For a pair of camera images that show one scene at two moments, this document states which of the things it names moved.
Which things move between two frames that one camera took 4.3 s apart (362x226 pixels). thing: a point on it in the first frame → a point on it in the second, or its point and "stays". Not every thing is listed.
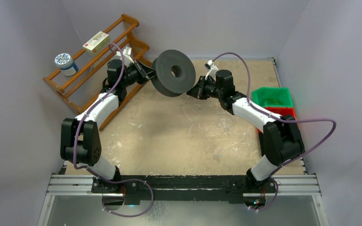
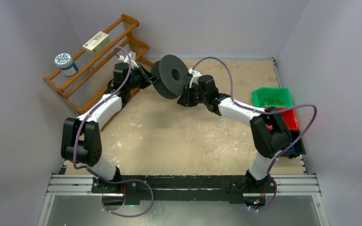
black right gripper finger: (195, 92) → (182, 100)
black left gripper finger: (147, 72) stays
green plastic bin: (272, 97) stays
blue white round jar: (65, 61) stays
